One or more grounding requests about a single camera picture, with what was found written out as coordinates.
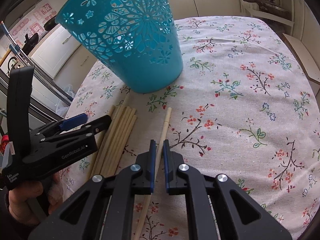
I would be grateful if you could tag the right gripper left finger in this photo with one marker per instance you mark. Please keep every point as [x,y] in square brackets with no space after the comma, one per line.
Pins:
[145,180]

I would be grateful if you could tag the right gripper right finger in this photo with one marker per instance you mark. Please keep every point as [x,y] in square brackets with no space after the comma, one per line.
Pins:
[174,184]

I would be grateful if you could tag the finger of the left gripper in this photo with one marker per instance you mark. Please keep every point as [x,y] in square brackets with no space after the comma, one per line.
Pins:
[94,127]
[73,122]

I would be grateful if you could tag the white kitchen cabinets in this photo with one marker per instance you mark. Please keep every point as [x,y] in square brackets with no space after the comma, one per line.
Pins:
[63,58]

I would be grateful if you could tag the person's left hand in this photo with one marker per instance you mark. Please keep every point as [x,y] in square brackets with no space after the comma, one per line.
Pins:
[18,197]

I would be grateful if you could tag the wooden chopstick pile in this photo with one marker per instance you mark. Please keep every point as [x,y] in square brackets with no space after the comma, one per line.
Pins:
[106,141]
[116,159]
[117,144]
[110,140]

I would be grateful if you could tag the wooden chopstick under basket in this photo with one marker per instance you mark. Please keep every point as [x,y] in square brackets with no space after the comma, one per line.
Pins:
[125,102]

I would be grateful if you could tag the floral tablecloth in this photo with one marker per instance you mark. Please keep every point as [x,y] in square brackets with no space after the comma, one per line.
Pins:
[242,106]

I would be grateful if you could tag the black wok on stove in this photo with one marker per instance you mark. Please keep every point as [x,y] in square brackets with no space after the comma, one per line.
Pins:
[30,43]

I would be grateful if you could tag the teal perforated plastic basket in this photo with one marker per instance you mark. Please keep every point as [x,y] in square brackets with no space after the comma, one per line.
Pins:
[135,39]

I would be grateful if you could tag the wooden board at table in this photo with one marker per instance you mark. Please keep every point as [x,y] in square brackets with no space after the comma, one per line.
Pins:
[303,57]

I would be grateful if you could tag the dark pan on shelf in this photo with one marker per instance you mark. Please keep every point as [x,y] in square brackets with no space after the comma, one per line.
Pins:
[270,7]

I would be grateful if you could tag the white open shelf rack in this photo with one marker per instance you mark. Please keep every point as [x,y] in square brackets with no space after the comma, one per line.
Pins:
[252,9]

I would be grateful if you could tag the chrome chair frame tube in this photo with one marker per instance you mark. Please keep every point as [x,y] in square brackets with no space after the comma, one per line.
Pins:
[44,78]

